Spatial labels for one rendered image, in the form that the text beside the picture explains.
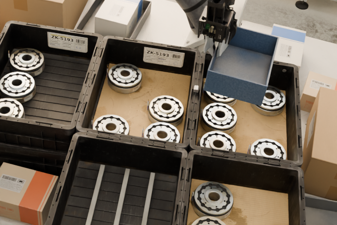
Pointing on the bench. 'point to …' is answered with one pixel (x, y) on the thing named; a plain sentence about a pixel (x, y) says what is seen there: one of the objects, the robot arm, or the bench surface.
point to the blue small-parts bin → (243, 66)
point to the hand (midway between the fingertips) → (215, 50)
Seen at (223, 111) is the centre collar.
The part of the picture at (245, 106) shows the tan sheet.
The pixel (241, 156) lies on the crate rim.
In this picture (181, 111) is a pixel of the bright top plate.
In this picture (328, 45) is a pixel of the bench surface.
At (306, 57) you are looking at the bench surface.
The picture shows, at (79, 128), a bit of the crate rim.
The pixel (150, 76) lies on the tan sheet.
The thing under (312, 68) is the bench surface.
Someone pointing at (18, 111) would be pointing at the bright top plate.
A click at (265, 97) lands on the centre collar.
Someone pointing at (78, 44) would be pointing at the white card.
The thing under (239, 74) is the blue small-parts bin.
